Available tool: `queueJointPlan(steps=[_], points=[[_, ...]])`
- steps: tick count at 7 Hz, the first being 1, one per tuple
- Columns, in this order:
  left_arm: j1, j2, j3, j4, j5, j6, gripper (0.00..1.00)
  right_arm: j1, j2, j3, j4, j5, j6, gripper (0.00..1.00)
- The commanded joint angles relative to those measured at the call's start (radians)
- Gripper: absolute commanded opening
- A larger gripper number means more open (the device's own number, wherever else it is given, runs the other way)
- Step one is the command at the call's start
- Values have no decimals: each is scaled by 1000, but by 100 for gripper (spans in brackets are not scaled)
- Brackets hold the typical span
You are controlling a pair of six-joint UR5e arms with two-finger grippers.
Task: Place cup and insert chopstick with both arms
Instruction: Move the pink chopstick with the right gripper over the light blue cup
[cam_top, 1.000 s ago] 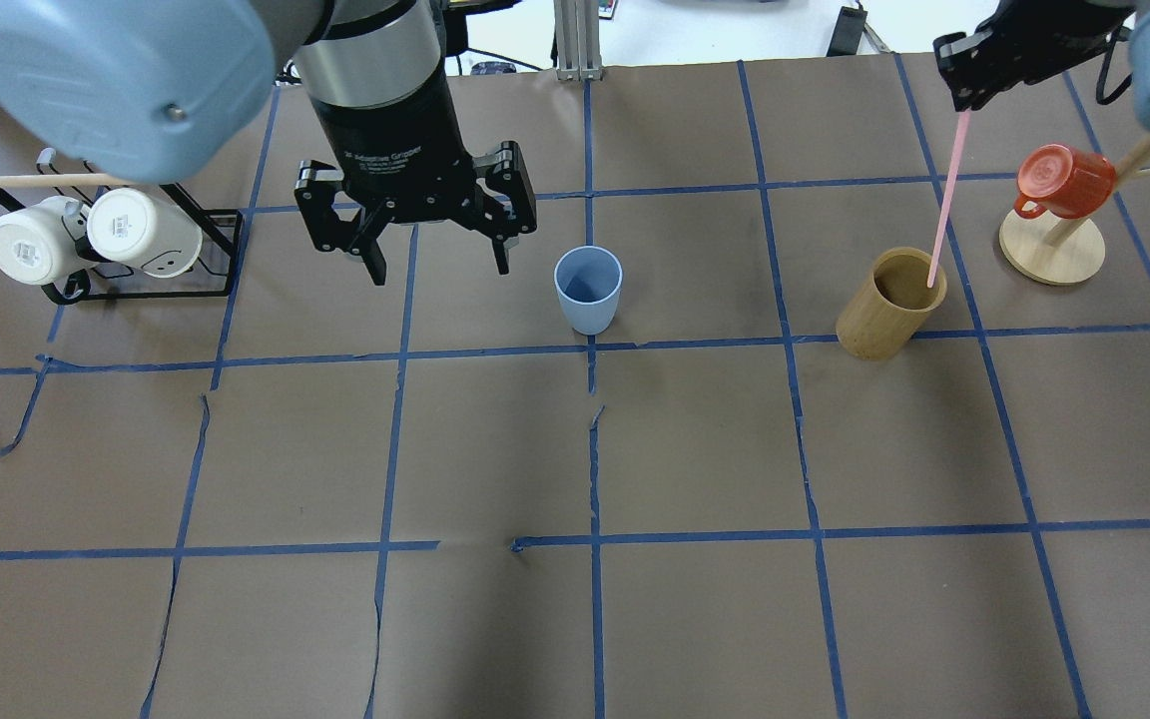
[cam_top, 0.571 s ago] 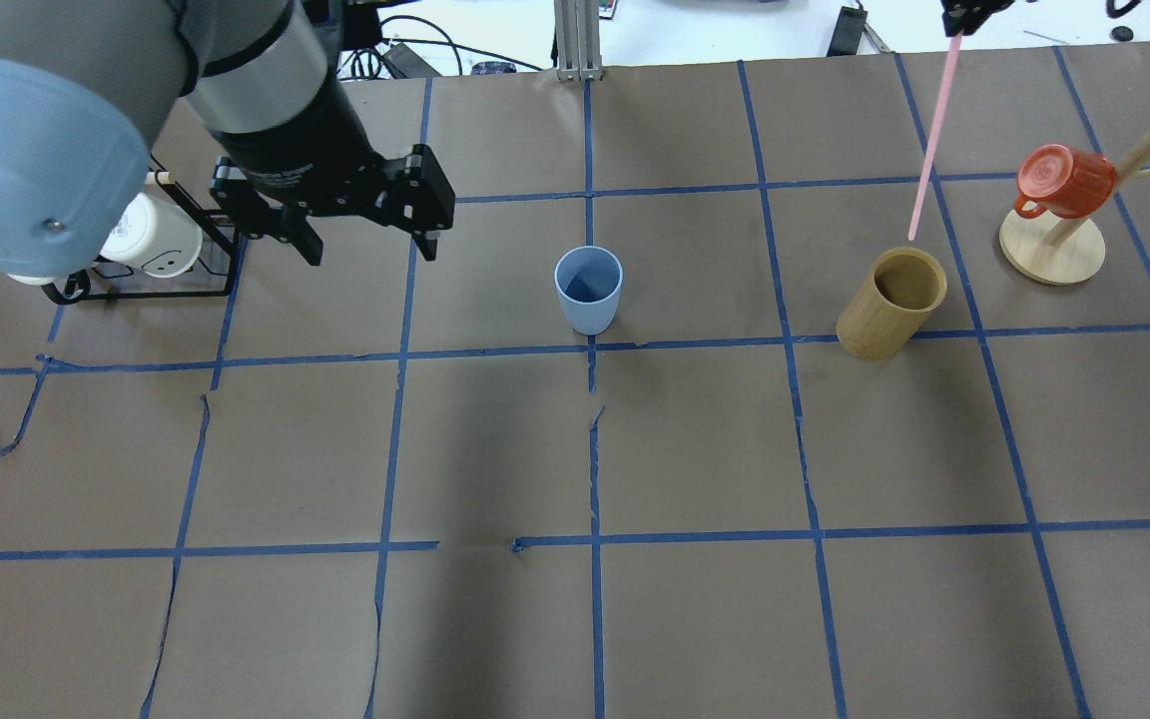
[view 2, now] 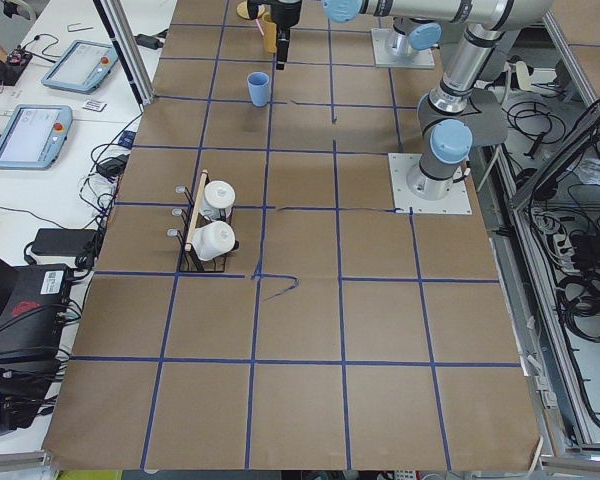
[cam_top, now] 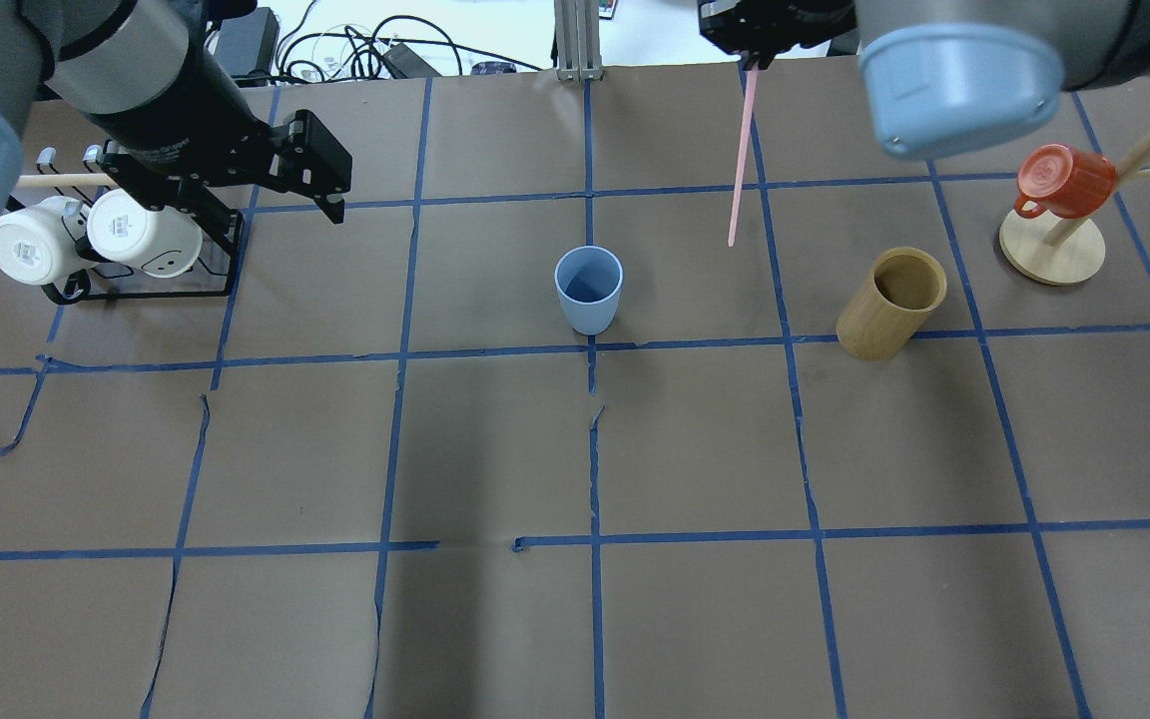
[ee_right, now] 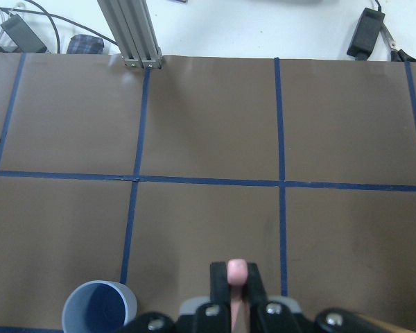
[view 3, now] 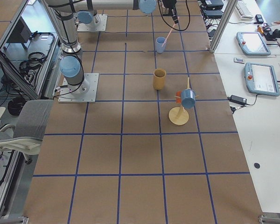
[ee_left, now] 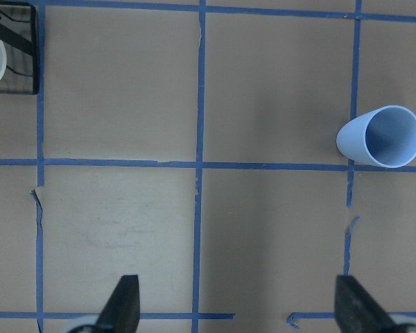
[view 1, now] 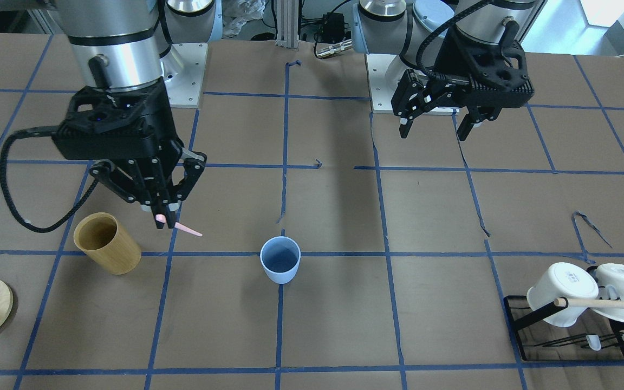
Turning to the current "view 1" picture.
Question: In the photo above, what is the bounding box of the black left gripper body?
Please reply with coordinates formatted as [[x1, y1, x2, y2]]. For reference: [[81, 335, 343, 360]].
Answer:
[[391, 24, 535, 120]]

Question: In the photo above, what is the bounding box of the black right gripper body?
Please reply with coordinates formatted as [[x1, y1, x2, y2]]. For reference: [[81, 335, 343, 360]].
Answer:
[[52, 79, 206, 206]]

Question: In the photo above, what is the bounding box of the pink chopstick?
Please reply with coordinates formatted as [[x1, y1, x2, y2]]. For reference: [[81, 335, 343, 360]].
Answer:
[[154, 214, 203, 237]]

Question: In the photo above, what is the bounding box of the light blue plastic cup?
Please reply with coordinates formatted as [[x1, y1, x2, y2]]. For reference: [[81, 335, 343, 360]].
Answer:
[[259, 236, 301, 284]]

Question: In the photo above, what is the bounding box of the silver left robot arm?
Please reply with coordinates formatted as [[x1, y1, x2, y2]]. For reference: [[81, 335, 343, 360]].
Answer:
[[351, 1, 536, 141]]

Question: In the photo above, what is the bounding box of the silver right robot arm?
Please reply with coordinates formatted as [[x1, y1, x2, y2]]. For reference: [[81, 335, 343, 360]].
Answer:
[[0, 1, 223, 233]]

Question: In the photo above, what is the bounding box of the bamboo chopstick holder cup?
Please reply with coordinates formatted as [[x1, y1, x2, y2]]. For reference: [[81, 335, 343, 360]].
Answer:
[[73, 212, 141, 276]]

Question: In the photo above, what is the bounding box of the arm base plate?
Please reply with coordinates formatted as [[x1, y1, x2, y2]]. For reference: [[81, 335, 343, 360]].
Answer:
[[161, 43, 209, 108], [365, 53, 460, 115]]

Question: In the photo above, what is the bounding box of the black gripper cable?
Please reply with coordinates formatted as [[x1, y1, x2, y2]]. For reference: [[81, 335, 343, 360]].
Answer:
[[416, 0, 491, 82]]

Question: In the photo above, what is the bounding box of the aluminium frame post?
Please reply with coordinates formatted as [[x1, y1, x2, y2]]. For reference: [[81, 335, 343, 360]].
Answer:
[[275, 0, 300, 51]]

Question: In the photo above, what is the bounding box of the black wire mug rack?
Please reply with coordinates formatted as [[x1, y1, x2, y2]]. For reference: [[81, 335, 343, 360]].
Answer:
[[503, 265, 624, 361]]

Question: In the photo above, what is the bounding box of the wooden rack handle rod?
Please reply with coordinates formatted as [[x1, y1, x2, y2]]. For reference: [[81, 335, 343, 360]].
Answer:
[[552, 297, 624, 309]]

